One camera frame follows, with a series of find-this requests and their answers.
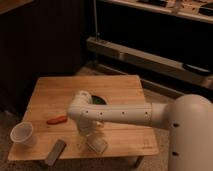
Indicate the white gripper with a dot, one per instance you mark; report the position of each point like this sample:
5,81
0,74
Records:
86,127

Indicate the white sponge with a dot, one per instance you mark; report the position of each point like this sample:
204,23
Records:
98,144

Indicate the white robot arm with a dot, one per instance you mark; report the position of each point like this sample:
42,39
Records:
189,119

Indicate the orange carrot toy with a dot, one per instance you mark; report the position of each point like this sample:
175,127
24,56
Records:
57,120

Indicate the dark green bowl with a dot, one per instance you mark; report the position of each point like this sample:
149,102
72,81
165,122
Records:
98,100

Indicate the grey rectangular block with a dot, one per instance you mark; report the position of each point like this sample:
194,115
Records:
55,152

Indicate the wooden table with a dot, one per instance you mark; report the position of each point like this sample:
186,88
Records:
52,97

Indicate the metal table leg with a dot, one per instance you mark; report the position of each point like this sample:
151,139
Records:
138,161

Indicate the vertical metal pole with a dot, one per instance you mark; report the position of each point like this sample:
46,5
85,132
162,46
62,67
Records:
95,20

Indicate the upper wooden shelf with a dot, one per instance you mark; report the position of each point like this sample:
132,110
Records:
188,9

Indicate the long metal rail shelf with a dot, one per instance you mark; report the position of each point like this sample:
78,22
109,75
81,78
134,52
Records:
148,61

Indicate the black object on rail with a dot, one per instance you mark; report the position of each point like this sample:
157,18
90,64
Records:
197,70

